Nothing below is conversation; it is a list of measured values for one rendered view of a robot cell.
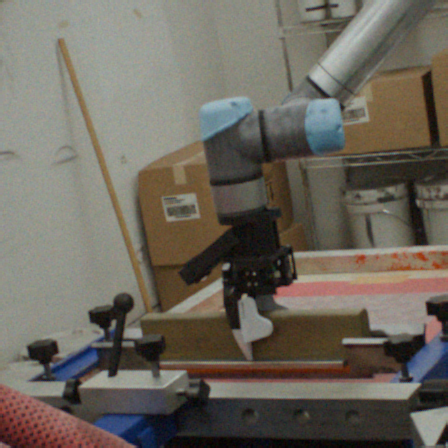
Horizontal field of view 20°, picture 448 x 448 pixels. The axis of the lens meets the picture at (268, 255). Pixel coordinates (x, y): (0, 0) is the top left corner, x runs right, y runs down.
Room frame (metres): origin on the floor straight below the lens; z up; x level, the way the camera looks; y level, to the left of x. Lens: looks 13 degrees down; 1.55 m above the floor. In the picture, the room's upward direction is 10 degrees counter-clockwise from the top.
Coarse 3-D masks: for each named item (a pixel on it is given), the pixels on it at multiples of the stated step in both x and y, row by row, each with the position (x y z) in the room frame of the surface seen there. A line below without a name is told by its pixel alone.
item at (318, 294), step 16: (288, 288) 2.29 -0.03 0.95; (304, 288) 2.27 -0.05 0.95; (320, 288) 2.25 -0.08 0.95; (336, 288) 2.23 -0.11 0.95; (352, 288) 2.21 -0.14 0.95; (368, 288) 2.19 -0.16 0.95; (288, 304) 2.18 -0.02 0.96; (304, 304) 2.16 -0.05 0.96; (320, 304) 2.14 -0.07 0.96; (336, 304) 2.12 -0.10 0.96; (352, 304) 2.11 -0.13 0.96
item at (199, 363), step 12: (168, 360) 1.84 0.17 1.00; (180, 360) 1.83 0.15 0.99; (192, 360) 1.82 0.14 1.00; (204, 360) 1.81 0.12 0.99; (216, 360) 1.80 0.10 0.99; (228, 360) 1.79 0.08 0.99; (240, 360) 1.78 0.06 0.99; (252, 360) 1.77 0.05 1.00; (264, 360) 1.76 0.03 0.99; (276, 360) 1.75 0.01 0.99; (288, 360) 1.74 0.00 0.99; (300, 360) 1.73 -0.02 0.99; (312, 360) 1.72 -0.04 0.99; (324, 360) 1.71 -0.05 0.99; (336, 360) 1.70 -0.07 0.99
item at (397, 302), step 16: (384, 288) 2.17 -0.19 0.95; (400, 288) 2.16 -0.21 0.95; (416, 288) 2.14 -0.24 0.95; (432, 288) 2.12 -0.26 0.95; (368, 304) 2.09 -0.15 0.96; (384, 304) 2.07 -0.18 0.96; (400, 304) 2.06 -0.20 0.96; (416, 304) 2.04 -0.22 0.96; (384, 320) 1.98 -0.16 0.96; (400, 320) 1.97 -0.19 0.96; (416, 320) 1.95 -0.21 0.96; (432, 320) 1.94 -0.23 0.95; (432, 336) 1.86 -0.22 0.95
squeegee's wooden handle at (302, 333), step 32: (160, 320) 1.84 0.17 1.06; (192, 320) 1.81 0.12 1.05; (224, 320) 1.79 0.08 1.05; (288, 320) 1.74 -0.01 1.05; (320, 320) 1.72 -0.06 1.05; (352, 320) 1.69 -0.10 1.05; (192, 352) 1.82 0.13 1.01; (224, 352) 1.79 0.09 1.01; (256, 352) 1.77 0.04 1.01; (288, 352) 1.74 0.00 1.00; (320, 352) 1.72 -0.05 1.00
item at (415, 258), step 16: (304, 256) 2.36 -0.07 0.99; (320, 256) 2.35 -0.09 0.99; (336, 256) 2.33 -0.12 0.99; (352, 256) 2.31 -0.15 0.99; (368, 256) 2.30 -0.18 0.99; (384, 256) 2.28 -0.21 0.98; (400, 256) 2.27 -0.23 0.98; (416, 256) 2.25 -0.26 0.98; (432, 256) 2.24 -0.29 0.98; (304, 272) 2.36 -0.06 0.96; (320, 272) 2.35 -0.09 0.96; (336, 272) 2.33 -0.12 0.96; (352, 272) 2.32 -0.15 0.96; (208, 288) 2.25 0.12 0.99; (192, 304) 2.15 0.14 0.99; (208, 304) 2.19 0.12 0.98; (96, 368) 1.88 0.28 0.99
